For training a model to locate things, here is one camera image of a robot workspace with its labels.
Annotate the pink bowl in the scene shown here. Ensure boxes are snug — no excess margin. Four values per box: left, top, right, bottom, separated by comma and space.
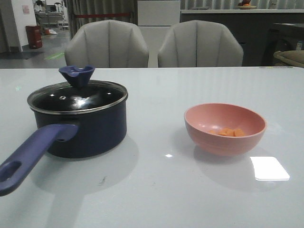
184, 103, 266, 156

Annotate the glass lid blue knob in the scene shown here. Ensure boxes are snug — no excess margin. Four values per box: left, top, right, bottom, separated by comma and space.
27, 65, 128, 115

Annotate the grey chair left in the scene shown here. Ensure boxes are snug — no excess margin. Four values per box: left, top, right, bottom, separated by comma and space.
65, 20, 149, 68

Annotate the grey chair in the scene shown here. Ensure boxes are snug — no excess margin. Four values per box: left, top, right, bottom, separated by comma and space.
158, 20, 244, 67
65, 20, 149, 68

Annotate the grey chair right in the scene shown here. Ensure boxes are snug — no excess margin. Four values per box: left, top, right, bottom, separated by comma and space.
158, 20, 244, 67

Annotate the white refrigerator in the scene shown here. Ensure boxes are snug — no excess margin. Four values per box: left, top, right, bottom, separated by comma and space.
137, 0, 181, 68

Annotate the dark kitchen counter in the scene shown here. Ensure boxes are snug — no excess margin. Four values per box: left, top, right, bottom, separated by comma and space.
180, 9, 304, 67

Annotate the fruit plate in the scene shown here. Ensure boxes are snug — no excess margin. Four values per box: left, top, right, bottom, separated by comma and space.
237, 0, 257, 10

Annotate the red bin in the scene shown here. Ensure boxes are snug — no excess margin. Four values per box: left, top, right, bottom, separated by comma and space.
26, 25, 43, 49

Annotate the beige sofa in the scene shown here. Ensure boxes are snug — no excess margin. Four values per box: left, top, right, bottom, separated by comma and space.
274, 50, 304, 68

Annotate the dark blue saucepan purple handle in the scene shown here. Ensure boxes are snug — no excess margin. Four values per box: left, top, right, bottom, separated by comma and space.
0, 99, 127, 196

